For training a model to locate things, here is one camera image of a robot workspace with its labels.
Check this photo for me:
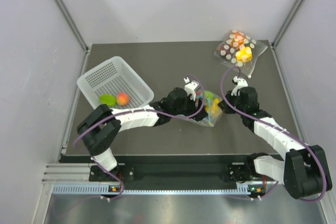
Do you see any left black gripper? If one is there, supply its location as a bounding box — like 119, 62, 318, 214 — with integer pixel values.
171, 93, 207, 122

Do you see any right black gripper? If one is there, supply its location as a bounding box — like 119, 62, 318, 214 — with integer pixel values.
218, 90, 246, 115

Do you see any yellow fake lemon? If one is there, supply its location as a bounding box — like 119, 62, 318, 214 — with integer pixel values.
205, 98, 222, 118

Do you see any clear blue zip top bag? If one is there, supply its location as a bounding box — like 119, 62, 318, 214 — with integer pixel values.
186, 90, 223, 127

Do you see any green fake pear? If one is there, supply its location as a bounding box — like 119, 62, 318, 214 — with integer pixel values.
205, 90, 215, 100

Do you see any orange peach fake fruit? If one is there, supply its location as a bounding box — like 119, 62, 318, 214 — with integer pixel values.
116, 92, 130, 106

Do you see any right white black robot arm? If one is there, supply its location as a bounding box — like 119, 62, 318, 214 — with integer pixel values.
219, 87, 332, 202

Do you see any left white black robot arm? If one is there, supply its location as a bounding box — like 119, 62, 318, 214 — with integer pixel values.
74, 88, 208, 180

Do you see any yellow fake fruit in dotted bag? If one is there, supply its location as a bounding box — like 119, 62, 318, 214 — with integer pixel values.
235, 47, 253, 62

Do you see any dark red fake fruit dotted bag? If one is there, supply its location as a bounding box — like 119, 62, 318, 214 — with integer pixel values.
217, 42, 230, 57

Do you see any clear polka dot bag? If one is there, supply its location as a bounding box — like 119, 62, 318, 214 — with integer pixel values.
214, 29, 268, 79

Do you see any orange fake fruit in dotted bag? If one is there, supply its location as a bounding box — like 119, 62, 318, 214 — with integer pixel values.
227, 30, 246, 49

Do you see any white perforated plastic basket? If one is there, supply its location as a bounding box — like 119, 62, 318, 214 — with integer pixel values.
77, 56, 154, 109

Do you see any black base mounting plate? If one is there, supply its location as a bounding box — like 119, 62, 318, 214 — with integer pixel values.
89, 153, 284, 190

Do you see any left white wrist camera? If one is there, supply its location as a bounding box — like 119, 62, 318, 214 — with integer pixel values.
184, 77, 200, 101

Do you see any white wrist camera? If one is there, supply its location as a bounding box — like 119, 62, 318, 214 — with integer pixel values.
184, 77, 200, 101
231, 76, 248, 96

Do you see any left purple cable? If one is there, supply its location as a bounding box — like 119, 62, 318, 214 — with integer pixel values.
72, 74, 206, 201

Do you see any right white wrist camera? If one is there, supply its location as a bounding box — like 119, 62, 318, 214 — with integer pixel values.
231, 76, 248, 96

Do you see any grey slotted cable duct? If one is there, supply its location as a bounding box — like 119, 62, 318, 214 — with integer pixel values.
52, 183, 266, 196

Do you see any right aluminium frame post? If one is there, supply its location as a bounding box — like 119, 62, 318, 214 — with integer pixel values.
271, 0, 305, 50

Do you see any aluminium frame post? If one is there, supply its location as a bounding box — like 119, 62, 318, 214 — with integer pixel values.
271, 0, 305, 50
54, 0, 89, 51

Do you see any left aluminium frame post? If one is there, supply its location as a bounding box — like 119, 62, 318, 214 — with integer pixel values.
54, 0, 89, 51

